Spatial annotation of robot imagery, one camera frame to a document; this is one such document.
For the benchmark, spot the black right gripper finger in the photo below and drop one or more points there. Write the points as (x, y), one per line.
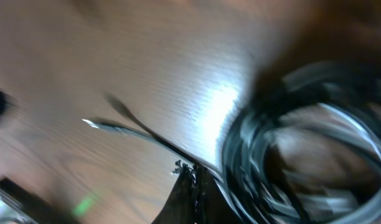
(195, 199)

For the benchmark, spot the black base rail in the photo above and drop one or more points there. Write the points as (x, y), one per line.
(34, 208)

